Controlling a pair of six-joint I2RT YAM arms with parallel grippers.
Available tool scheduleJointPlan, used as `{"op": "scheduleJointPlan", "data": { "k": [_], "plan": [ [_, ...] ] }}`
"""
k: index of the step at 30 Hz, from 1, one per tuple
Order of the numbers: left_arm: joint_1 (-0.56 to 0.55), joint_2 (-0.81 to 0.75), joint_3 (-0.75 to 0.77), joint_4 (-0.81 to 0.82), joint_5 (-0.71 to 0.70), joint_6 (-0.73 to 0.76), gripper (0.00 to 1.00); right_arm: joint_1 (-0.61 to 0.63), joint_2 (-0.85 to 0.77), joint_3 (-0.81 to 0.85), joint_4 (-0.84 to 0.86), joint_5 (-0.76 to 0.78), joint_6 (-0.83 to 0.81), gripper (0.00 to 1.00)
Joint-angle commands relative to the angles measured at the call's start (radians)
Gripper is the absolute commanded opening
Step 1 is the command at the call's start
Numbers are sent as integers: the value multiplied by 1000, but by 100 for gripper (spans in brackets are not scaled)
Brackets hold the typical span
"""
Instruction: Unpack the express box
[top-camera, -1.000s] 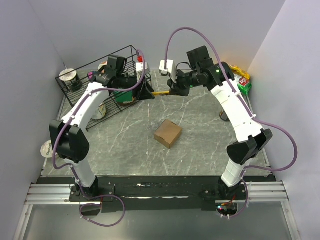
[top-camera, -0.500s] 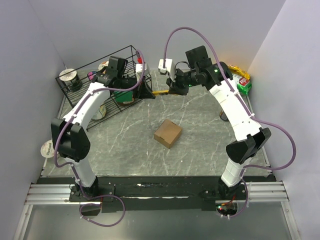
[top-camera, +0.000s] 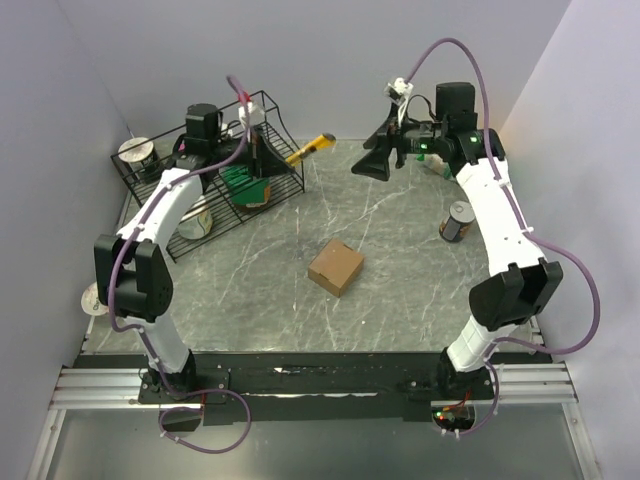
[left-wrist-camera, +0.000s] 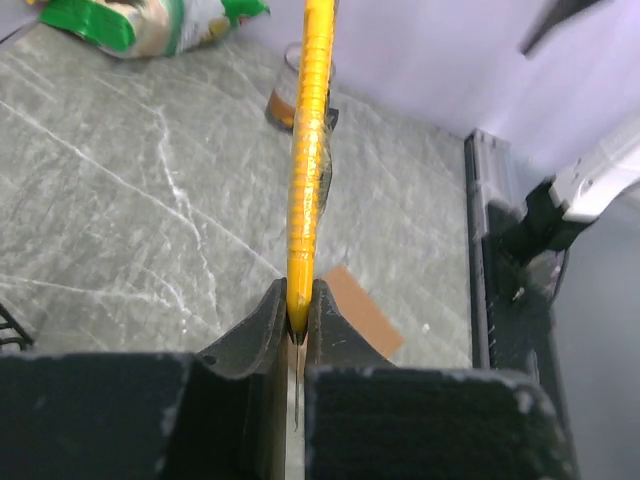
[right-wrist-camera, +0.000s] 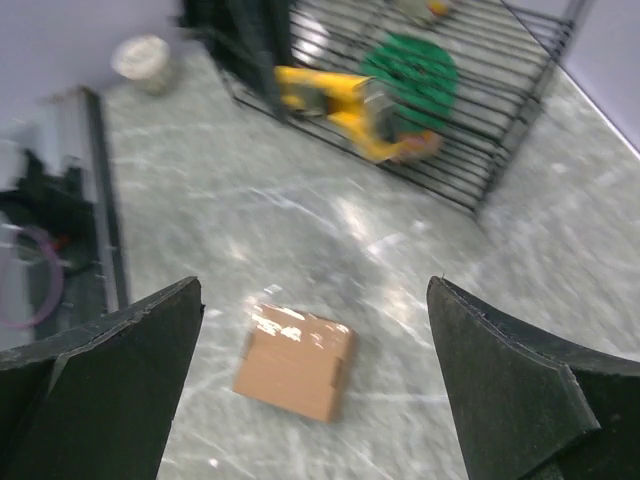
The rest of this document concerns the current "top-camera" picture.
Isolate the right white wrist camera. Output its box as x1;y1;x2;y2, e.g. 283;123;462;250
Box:
384;77;414;106

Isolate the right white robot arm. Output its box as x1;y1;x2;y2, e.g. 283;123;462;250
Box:
351;78;563;399

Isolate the aluminium rail frame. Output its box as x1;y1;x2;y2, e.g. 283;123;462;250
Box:
49;364;578;410

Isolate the black wire rack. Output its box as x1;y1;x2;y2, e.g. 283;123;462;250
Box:
110;90;305;261

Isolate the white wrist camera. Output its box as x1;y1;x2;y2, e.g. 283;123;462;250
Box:
384;77;414;106
238;99;265;130

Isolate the brown cardboard express box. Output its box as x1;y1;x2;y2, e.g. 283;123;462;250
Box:
308;238;365;298

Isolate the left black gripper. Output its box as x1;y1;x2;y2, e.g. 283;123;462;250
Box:
211;125;296;181

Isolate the white yogurt cup on table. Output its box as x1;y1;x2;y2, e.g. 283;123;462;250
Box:
80;282;109;317

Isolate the green chips bag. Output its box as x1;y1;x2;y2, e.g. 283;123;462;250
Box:
416;154;455;180

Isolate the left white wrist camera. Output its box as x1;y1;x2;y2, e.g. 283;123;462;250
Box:
238;99;265;130

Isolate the white toilet paper roll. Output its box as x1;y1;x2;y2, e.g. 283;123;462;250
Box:
177;197;214;240

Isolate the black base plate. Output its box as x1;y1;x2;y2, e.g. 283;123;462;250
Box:
137;350;553;427

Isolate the yellow utility knife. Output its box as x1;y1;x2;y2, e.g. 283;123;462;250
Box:
286;133;336;167

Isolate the black yogurt cup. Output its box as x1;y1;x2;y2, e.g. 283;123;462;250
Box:
117;137;163;184

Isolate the green lidded cup noodle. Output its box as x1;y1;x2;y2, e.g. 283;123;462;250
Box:
221;166;271;211

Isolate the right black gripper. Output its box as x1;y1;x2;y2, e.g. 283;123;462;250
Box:
349;102;446;182

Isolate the dark metal can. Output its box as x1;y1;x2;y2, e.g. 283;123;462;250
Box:
439;201;476;243

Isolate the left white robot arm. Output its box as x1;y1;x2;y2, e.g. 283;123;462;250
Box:
94;99;292;402

